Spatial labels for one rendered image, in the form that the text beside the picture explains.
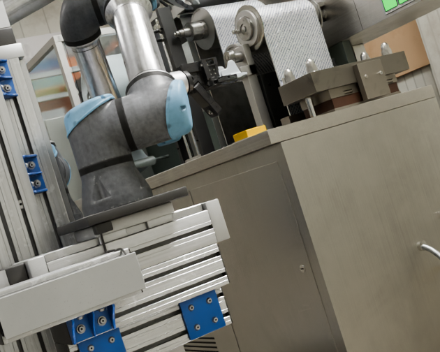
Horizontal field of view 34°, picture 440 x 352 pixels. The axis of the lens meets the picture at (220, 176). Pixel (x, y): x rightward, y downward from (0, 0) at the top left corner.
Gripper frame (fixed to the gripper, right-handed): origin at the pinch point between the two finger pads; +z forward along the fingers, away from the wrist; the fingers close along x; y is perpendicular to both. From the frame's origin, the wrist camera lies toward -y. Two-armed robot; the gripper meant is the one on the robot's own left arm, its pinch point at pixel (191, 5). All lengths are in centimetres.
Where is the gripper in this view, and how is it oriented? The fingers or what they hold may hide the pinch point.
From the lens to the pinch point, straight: 231.4
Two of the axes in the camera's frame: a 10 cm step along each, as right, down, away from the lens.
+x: -5.1, 1.7, 8.4
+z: 8.1, 4.2, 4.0
